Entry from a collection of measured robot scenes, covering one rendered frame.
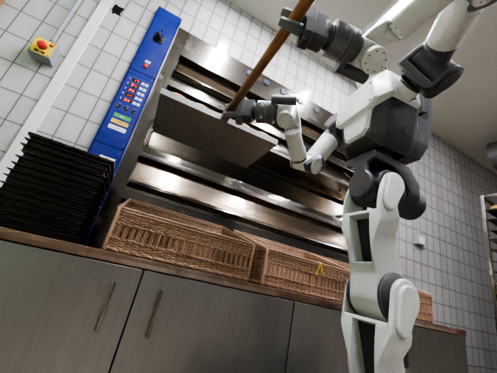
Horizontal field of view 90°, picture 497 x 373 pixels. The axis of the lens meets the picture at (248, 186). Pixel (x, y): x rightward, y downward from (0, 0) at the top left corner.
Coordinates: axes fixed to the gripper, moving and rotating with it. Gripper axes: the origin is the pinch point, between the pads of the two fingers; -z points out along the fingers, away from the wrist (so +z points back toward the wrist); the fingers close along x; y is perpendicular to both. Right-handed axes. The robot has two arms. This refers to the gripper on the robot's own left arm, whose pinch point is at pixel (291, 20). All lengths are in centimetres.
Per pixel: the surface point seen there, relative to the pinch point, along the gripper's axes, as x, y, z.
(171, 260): 62, 55, -12
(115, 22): -67, 93, -85
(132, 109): -14, 94, -57
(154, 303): 76, 50, -13
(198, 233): 50, 56, -5
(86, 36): -47, 90, -94
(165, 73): -49, 99, -49
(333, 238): 21, 123, 98
